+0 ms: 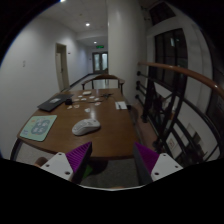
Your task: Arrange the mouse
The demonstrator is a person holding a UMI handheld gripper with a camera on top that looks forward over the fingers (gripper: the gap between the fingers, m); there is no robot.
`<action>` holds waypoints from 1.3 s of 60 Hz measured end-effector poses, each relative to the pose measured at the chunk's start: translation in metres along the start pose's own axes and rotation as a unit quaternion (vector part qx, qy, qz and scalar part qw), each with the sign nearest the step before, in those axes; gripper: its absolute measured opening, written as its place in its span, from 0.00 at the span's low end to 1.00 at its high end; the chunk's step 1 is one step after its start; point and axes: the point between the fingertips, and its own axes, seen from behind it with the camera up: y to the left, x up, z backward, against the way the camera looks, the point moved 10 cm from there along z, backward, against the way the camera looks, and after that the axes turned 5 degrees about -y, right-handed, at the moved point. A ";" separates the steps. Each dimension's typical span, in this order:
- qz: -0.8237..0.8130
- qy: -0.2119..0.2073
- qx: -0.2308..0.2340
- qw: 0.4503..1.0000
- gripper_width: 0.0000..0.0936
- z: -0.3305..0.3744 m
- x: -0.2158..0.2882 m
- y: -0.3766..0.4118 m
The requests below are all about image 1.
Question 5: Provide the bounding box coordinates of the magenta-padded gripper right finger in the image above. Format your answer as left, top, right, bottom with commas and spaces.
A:
133, 141, 184, 186

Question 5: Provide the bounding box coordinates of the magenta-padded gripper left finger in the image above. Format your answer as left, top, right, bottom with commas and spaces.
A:
40, 141, 93, 185

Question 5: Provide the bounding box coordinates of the white perforated computer mouse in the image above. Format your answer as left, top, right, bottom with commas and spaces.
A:
71, 118, 102, 137

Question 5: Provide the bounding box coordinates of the light green mouse pad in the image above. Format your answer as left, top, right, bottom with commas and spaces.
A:
19, 114, 58, 142

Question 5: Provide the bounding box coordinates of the black closed laptop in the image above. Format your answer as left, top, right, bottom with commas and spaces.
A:
37, 93, 74, 113

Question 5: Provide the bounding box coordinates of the white notepad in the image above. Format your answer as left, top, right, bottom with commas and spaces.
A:
114, 101, 128, 111

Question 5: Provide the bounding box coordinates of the black railing with wooden handrail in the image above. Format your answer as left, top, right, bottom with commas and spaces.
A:
134, 60, 224, 168

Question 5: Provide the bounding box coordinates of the white side door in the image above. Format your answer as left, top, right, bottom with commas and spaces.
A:
54, 42, 70, 92

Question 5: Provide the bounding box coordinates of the wooden armchair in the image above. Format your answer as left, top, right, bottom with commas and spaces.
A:
81, 73, 126, 95

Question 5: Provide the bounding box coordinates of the dark tall window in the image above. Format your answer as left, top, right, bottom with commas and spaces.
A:
153, 28, 189, 98

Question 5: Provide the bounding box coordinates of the glass double door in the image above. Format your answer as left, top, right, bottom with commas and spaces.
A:
92, 51, 109, 75

